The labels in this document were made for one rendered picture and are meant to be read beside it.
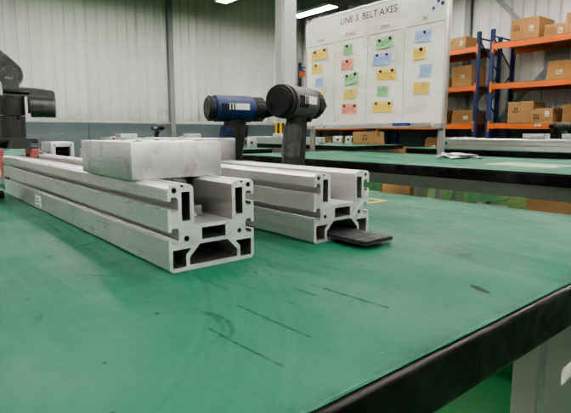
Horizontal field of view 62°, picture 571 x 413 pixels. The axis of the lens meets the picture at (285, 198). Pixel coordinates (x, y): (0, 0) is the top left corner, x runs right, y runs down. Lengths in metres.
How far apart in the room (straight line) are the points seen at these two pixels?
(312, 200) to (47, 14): 12.41
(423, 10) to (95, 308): 3.61
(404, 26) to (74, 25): 10.11
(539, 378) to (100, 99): 12.54
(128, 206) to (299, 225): 0.20
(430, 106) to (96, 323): 3.46
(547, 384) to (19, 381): 0.66
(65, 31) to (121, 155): 12.38
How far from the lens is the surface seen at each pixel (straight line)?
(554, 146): 3.91
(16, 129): 1.35
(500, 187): 2.00
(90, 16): 13.15
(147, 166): 0.53
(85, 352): 0.33
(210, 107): 1.08
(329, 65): 4.43
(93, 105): 12.85
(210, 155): 0.56
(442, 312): 0.39
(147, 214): 0.50
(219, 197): 0.52
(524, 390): 0.77
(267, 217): 0.65
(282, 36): 9.62
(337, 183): 0.64
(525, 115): 10.80
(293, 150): 0.86
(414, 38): 3.86
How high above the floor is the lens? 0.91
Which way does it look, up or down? 8 degrees down
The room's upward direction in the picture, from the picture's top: straight up
